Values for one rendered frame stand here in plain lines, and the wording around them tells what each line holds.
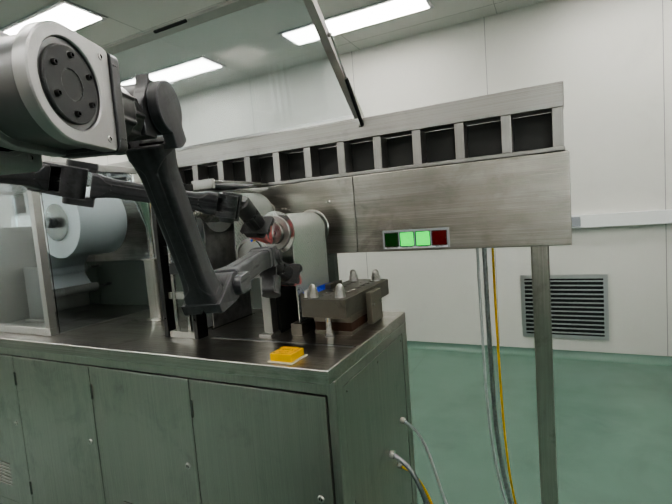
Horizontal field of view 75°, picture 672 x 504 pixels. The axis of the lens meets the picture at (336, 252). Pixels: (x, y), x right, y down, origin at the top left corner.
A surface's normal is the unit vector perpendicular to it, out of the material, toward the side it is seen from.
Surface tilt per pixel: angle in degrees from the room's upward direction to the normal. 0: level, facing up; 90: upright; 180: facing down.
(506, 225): 90
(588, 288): 90
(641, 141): 90
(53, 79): 90
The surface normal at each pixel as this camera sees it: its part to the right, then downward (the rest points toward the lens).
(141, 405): -0.44, 0.11
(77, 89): 0.99, -0.07
